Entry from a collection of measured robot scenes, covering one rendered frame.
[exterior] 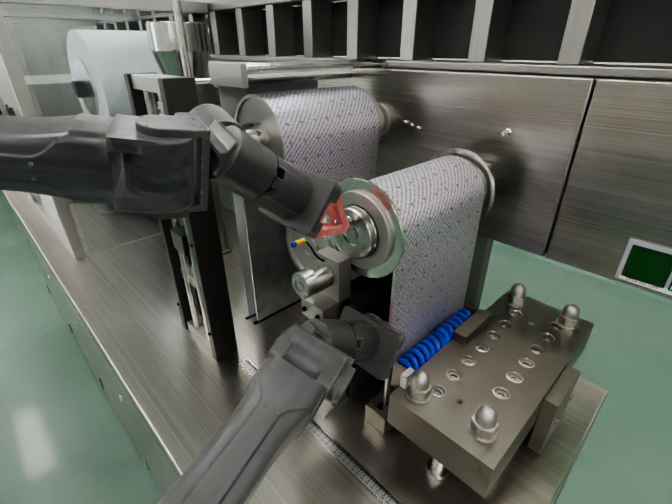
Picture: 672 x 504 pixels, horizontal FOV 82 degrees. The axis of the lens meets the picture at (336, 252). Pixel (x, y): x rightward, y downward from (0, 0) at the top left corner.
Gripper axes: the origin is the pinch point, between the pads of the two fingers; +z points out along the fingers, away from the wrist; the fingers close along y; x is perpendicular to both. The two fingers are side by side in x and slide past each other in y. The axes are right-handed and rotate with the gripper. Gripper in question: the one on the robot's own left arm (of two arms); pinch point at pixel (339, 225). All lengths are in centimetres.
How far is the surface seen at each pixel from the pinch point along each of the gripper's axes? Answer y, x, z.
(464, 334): 11.1, -5.8, 28.5
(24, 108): -95, -7, -22
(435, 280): 5.8, 0.0, 20.5
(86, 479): -98, -125, 45
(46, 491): -103, -133, 35
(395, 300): 6.2, -5.7, 11.3
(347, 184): -2.6, 5.7, 0.6
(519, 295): 12.4, 5.5, 41.4
